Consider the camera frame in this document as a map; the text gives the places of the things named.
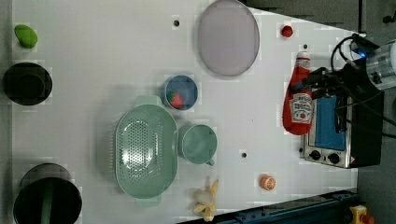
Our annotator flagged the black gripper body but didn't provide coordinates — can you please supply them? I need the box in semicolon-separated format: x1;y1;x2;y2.
300;63;374;99

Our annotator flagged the red ketchup bottle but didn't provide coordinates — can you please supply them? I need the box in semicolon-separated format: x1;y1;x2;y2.
282;51;313;135

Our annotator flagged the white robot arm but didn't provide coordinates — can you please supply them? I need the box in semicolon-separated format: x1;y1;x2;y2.
292;35;395;100

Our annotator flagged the green oval strainer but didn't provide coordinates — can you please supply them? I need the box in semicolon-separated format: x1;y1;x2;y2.
115;95;178;208

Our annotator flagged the black toaster oven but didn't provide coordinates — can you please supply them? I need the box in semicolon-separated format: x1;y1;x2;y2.
300;93;384;169

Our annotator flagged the red strawberry toy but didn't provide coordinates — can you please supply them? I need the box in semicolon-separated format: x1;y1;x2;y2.
281;25;293;38

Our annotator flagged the grey round plate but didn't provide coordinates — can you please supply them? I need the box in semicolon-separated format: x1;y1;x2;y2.
197;0;260;76

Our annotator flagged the orange slice toy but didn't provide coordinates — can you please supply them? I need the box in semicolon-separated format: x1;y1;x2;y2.
260;175;276;191

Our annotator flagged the blue bowl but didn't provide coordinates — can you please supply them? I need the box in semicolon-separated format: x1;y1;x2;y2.
163;76;198;110

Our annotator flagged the green mug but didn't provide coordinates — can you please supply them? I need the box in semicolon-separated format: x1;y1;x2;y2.
178;124;218;166

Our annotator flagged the red strawberry in bowl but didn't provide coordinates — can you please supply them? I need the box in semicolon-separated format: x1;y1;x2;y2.
166;91;184;109

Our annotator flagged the black cylinder cup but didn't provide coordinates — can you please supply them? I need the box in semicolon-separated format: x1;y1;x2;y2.
3;63;52;105

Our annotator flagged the black utensil cup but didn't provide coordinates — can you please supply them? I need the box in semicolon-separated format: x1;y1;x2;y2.
13;162;82;224

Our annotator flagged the green avocado toy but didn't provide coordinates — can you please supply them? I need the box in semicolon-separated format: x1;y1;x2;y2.
14;24;38;49

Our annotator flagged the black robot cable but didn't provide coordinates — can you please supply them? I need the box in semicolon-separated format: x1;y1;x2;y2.
330;33;396;139

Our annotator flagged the blue metal frame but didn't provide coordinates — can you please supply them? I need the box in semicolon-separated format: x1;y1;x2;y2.
178;190;378;224

